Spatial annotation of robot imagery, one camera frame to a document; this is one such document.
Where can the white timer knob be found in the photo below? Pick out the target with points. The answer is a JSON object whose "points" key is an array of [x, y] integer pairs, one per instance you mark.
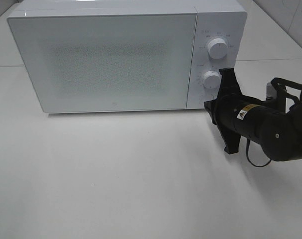
{"points": [[211, 79]]}

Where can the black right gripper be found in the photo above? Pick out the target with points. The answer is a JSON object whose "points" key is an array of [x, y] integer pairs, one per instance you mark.
{"points": [[234, 114]]}

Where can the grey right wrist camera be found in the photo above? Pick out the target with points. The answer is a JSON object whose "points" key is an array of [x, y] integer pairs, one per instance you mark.
{"points": [[271, 92]]}

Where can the round white door button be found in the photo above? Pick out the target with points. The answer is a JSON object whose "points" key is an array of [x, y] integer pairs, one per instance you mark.
{"points": [[205, 98]]}

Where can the white microwave door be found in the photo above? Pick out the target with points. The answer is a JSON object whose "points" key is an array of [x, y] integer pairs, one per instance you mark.
{"points": [[107, 63]]}

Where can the upper white power knob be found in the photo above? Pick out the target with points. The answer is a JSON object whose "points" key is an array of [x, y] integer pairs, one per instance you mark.
{"points": [[217, 48]]}

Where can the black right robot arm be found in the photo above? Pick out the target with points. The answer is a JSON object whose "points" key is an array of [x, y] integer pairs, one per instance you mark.
{"points": [[275, 123]]}

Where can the white microwave oven body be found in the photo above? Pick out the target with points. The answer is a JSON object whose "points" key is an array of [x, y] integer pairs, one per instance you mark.
{"points": [[214, 18]]}

